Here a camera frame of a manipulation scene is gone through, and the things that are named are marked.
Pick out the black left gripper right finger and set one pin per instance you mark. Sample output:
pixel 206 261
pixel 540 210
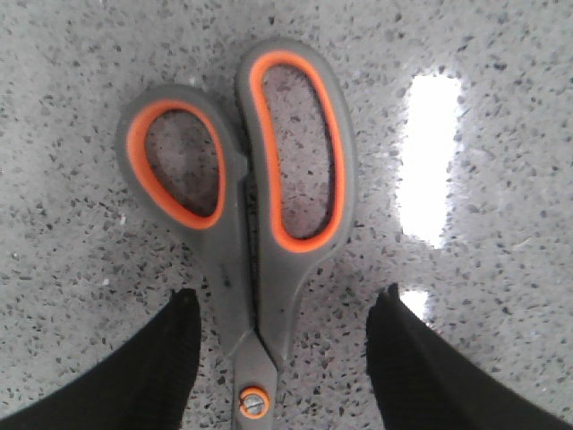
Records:
pixel 421 382

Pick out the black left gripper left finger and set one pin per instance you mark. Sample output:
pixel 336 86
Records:
pixel 145 384

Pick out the grey orange handled scissors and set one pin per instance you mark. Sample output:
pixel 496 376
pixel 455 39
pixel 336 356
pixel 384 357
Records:
pixel 254 267

